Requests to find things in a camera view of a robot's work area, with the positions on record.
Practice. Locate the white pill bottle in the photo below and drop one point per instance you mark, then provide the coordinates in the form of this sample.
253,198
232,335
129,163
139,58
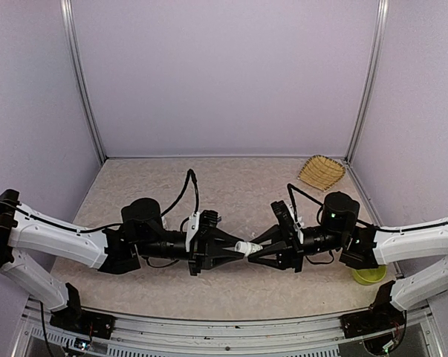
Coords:
247,248

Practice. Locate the woven bamboo tray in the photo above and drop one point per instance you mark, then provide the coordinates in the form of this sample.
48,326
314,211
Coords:
321,172

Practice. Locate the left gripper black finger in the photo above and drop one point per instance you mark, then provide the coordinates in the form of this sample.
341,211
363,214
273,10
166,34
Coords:
223,257
222,238

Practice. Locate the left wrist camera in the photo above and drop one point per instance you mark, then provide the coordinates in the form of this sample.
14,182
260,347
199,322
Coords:
196,223

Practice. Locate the aluminium frame post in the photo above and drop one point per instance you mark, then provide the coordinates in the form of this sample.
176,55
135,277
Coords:
73,45
371,75

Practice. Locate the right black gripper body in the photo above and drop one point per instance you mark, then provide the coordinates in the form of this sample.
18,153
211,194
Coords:
296,255

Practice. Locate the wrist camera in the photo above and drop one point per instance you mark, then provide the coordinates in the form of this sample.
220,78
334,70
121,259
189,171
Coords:
286,222
196,223

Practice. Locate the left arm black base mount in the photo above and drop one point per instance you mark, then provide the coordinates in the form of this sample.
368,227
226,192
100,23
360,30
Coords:
74,318

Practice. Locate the front aluminium rail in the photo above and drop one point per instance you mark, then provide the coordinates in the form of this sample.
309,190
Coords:
134,335

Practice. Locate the lime green bowl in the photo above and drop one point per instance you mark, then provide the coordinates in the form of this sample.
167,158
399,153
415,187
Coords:
369,276

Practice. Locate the right aluminium frame post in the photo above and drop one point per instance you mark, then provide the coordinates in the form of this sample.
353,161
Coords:
371,75

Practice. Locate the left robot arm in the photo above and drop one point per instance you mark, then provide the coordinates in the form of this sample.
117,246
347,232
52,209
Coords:
112,249

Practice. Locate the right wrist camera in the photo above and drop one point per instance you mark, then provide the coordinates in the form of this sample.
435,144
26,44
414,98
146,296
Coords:
286,222

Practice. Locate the left aluminium frame post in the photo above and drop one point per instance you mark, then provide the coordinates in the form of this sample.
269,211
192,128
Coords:
73,45

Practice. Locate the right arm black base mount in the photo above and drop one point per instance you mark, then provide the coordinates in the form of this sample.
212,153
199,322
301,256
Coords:
377,318

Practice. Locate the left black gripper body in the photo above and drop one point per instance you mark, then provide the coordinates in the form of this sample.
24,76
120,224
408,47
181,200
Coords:
197,253

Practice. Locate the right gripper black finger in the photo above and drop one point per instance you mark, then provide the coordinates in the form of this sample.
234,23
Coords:
270,256
272,235

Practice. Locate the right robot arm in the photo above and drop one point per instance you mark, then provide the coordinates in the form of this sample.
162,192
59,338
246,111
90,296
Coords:
361,246

